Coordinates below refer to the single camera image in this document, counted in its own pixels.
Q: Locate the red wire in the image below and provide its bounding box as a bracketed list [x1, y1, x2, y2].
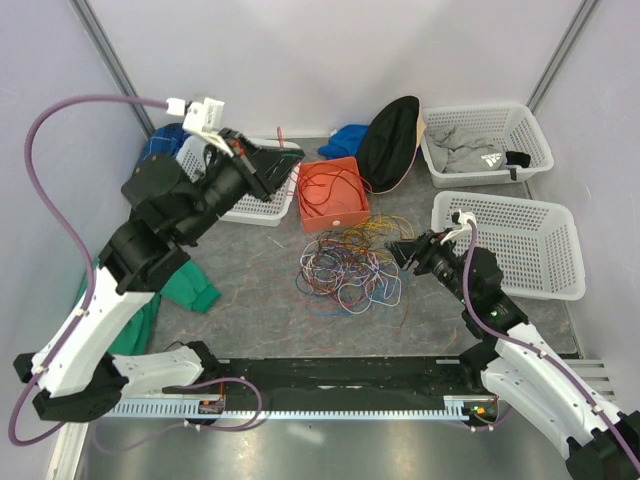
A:
[276, 125, 374, 214]

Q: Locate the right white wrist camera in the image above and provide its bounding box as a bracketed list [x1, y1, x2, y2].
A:
[440, 210, 476, 245]

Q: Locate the near right white basket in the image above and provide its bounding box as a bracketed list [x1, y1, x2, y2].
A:
[431, 191, 586, 301]

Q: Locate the grey adidas garment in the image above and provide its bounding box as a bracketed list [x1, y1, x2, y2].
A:
[425, 125, 532, 174]

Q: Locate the yellow wire bundle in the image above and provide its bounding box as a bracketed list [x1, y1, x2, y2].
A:
[344, 213, 431, 261]

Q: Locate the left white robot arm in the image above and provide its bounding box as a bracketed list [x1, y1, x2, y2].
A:
[14, 128, 305, 423]

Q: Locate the orange square box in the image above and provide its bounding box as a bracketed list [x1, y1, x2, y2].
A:
[296, 157, 370, 234]

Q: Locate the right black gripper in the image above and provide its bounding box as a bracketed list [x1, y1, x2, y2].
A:
[383, 227, 474, 307]

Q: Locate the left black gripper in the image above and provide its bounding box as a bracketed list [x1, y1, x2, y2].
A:
[178, 127, 308, 243]

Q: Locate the far right white basket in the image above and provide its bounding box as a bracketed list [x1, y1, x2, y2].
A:
[420, 103, 554, 189]

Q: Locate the bright blue cloth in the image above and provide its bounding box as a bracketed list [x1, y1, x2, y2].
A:
[318, 124, 368, 160]

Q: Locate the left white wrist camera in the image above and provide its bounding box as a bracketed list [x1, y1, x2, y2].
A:
[166, 97, 231, 155]

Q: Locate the blue plaid cloth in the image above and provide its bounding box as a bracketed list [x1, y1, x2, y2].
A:
[135, 123, 191, 167]

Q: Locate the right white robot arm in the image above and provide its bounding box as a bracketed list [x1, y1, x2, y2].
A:
[386, 231, 639, 479]

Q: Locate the slotted cable duct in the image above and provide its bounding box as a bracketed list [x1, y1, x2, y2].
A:
[105, 391, 493, 421]

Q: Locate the tangled multicolour wire pile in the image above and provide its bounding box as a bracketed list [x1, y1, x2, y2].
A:
[294, 227, 431, 351]

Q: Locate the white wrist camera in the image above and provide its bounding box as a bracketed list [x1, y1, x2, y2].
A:
[440, 210, 476, 245]
[166, 97, 231, 155]

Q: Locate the black bucket hat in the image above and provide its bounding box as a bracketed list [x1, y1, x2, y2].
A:
[355, 95, 426, 194]

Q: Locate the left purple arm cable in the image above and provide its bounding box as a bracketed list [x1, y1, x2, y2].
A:
[7, 94, 171, 446]

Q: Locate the green shirt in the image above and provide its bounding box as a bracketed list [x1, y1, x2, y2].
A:
[74, 259, 222, 356]

